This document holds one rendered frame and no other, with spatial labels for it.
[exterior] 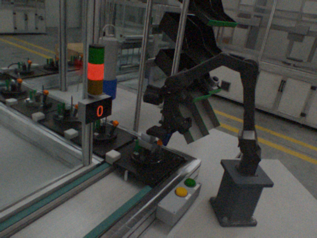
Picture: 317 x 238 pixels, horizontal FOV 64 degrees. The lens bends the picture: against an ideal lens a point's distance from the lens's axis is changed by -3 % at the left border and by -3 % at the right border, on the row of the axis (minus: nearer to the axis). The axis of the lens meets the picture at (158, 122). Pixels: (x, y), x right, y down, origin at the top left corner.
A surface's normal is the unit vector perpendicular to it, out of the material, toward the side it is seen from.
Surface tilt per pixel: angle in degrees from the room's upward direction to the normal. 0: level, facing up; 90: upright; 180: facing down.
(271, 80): 90
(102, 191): 0
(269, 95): 90
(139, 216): 0
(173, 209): 0
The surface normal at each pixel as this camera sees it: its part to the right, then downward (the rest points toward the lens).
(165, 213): -0.54, 0.29
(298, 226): 0.14, -0.90
